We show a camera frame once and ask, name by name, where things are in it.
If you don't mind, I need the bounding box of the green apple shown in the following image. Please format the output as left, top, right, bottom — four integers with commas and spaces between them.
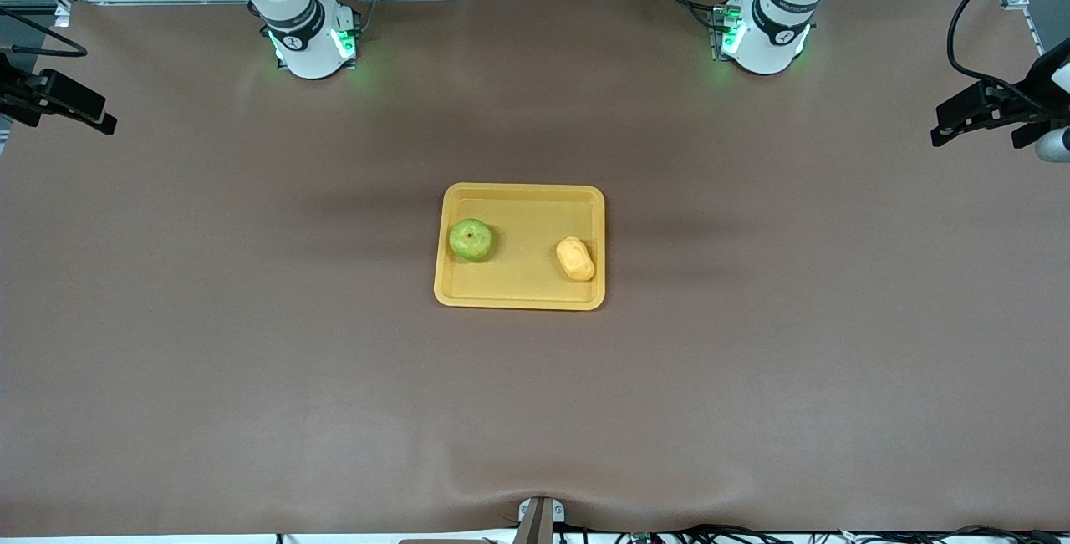
449, 218, 493, 262

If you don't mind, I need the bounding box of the yellow potato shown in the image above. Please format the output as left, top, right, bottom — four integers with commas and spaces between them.
556, 236, 597, 283

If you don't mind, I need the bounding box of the yellow plastic tray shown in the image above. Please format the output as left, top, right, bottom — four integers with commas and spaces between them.
433, 182, 606, 312

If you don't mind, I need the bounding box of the brown table mat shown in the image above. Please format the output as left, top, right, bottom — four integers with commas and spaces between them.
0, 0, 1070, 538

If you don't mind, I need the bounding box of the metal table clamp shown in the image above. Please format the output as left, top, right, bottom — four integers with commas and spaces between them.
517, 496, 566, 544

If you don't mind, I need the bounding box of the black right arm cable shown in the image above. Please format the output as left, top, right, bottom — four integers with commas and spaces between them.
0, 8, 89, 58

